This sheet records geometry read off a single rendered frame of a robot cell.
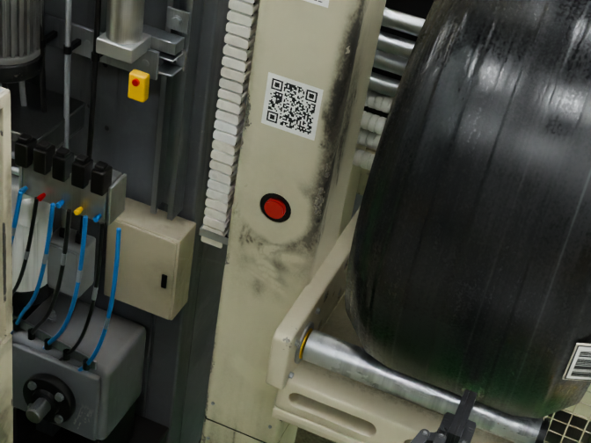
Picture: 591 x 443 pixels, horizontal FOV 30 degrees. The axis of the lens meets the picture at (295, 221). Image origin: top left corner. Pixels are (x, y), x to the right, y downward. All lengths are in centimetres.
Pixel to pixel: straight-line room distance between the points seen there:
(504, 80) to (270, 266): 53
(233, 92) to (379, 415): 47
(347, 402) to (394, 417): 7
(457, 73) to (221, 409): 80
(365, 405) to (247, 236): 28
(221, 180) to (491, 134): 49
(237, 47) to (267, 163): 16
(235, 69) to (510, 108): 43
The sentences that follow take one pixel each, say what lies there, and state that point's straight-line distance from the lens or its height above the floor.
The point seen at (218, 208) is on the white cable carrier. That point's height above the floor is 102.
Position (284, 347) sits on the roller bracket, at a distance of 147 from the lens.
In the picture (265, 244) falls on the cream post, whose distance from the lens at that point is 153.
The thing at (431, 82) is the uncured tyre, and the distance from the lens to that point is 118.
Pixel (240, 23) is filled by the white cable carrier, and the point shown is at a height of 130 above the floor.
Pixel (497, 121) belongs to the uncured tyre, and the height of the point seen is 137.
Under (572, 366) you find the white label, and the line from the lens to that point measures 124.
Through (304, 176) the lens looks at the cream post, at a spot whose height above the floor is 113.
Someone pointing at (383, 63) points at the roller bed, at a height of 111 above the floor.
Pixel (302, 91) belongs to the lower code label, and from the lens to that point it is 139.
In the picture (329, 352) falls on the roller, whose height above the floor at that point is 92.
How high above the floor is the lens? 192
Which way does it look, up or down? 36 degrees down
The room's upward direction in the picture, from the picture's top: 10 degrees clockwise
